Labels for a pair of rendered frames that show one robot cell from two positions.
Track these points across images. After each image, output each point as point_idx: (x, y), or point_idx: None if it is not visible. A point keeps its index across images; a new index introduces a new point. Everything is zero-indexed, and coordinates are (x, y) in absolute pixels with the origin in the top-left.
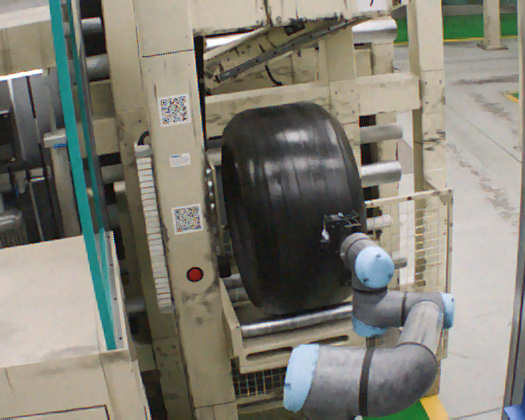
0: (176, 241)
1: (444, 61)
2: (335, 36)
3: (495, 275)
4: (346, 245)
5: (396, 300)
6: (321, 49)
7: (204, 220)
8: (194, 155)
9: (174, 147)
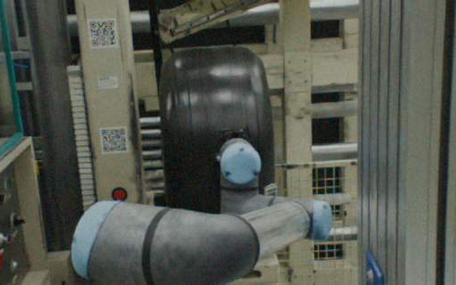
0: (103, 160)
1: None
2: (292, 5)
3: None
4: (223, 147)
5: (262, 201)
6: (280, 21)
7: (130, 142)
8: (122, 79)
9: (103, 69)
